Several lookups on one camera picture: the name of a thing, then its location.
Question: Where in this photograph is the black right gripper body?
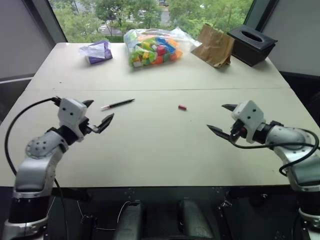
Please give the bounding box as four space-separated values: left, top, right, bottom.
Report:
229 119 248 146

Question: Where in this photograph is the brown paper bag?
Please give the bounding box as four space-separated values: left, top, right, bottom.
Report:
191 23 236 69

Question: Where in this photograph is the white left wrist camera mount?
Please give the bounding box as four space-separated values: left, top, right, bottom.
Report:
57 97 88 143

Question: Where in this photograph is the dark rounded robot leg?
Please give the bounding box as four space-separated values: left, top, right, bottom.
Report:
176 199 221 240
112 199 145 240

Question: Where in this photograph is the clear bag of colourful blocks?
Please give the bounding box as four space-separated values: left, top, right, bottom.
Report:
123 26 203 72

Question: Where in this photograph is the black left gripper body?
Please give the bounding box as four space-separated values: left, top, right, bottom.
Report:
77 116 99 137

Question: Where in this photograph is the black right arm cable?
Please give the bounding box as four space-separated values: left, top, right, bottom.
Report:
231 128 320 177

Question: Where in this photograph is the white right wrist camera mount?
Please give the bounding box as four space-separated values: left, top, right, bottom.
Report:
231 100 266 144

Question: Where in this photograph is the clear bag with purple item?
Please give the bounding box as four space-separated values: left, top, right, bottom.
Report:
79 39 114 66

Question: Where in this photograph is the black pen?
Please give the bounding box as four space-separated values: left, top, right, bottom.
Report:
100 98 136 111

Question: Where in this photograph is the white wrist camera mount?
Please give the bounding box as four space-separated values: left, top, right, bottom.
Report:
231 100 266 144
57 97 88 143

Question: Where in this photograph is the black tissue box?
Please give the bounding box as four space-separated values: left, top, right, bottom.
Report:
226 24 279 68

